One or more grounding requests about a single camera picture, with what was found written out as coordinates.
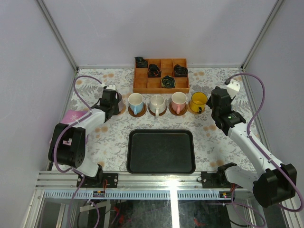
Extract blue mug white inside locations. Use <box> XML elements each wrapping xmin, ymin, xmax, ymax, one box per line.
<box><xmin>128</xmin><ymin>93</ymin><xmax>143</xmax><ymax>115</ymax></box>

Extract black plastic tray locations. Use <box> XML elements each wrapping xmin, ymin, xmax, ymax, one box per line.
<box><xmin>126</xmin><ymin>129</ymin><xmax>196</xmax><ymax>174</ymax></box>

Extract yellow mug black outside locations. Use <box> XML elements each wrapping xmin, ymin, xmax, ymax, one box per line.
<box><xmin>190</xmin><ymin>92</ymin><xmax>208</xmax><ymax>114</ymax></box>

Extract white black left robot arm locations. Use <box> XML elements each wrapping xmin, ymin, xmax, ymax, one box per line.
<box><xmin>48</xmin><ymin>88</ymin><xmax>121</xmax><ymax>188</ymax></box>

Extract rolled dark cloth right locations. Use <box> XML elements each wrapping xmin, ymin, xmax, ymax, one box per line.
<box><xmin>173</xmin><ymin>64</ymin><xmax>188</xmax><ymax>77</ymax></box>

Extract orange wooden compartment box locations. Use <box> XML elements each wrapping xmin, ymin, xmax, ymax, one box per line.
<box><xmin>133</xmin><ymin>58</ymin><xmax>190</xmax><ymax>94</ymax></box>

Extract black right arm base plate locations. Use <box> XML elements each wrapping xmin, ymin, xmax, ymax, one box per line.
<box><xmin>196</xmin><ymin>171</ymin><xmax>235</xmax><ymax>189</ymax></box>

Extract aluminium front frame rail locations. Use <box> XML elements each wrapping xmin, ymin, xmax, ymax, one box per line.
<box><xmin>35</xmin><ymin>171</ymin><xmax>292</xmax><ymax>200</ymax></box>

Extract rolled dark cloth top-left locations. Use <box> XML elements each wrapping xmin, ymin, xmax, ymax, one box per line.
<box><xmin>134</xmin><ymin>57</ymin><xmax>149</xmax><ymax>68</ymax></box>

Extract purple princess print pouch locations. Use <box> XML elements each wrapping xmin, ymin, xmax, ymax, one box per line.
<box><xmin>49</xmin><ymin>109</ymin><xmax>90</xmax><ymax>144</ymax></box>

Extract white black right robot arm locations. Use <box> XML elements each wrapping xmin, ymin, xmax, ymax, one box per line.
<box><xmin>207</xmin><ymin>86</ymin><xmax>297</xmax><ymax>208</ymax></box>

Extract rolled green leaf cloth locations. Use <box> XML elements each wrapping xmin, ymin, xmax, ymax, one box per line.
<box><xmin>161</xmin><ymin>75</ymin><xmax>176</xmax><ymax>89</ymax></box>

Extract rolled dark cloth orange accents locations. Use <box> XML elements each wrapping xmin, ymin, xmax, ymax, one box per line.
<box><xmin>148</xmin><ymin>64</ymin><xmax>162</xmax><ymax>78</ymax></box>

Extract brown wooden coaster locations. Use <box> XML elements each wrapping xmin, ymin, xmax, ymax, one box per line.
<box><xmin>169</xmin><ymin>104</ymin><xmax>188</xmax><ymax>116</ymax></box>
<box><xmin>149</xmin><ymin>106</ymin><xmax>167</xmax><ymax>117</ymax></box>
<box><xmin>128</xmin><ymin>104</ymin><xmax>147</xmax><ymax>118</ymax></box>

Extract pink mug white inside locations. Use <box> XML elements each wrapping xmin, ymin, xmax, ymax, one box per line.
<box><xmin>171</xmin><ymin>92</ymin><xmax>187</xmax><ymax>114</ymax></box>

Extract white speckled mug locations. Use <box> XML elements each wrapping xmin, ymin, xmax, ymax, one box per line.
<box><xmin>149</xmin><ymin>95</ymin><xmax>166</xmax><ymax>117</ymax></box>

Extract lilac mug black handle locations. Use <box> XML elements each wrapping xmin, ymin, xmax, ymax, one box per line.
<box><xmin>117</xmin><ymin>93</ymin><xmax>124</xmax><ymax>112</ymax></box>

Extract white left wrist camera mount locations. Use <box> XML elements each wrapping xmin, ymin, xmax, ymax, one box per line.
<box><xmin>101</xmin><ymin>83</ymin><xmax>116</xmax><ymax>91</ymax></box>

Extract woven rattan coaster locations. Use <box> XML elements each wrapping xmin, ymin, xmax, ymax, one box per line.
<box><xmin>118</xmin><ymin>105</ymin><xmax>126</xmax><ymax>115</ymax></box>
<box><xmin>187</xmin><ymin>102</ymin><xmax>206</xmax><ymax>115</ymax></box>

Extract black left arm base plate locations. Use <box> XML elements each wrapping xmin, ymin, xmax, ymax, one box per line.
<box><xmin>81</xmin><ymin>173</ymin><xmax>119</xmax><ymax>189</ymax></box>

